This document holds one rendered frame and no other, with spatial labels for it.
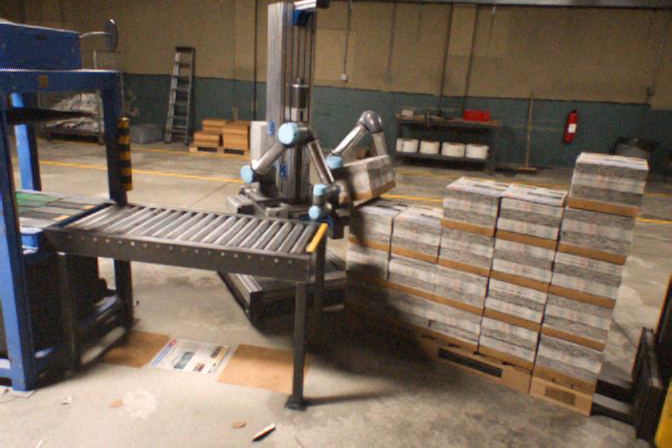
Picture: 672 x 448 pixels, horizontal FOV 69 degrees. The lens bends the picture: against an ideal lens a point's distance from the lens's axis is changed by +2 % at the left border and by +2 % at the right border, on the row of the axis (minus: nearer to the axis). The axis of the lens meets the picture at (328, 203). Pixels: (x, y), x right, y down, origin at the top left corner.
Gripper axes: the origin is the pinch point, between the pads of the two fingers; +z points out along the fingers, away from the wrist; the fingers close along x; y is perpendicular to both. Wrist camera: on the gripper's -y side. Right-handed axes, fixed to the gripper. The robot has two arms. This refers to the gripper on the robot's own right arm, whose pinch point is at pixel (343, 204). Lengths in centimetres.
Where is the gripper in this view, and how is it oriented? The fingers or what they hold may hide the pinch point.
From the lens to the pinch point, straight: 303.4
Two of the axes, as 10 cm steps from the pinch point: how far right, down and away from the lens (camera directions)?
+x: -8.4, 1.4, 5.3
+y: -2.3, -9.7, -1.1
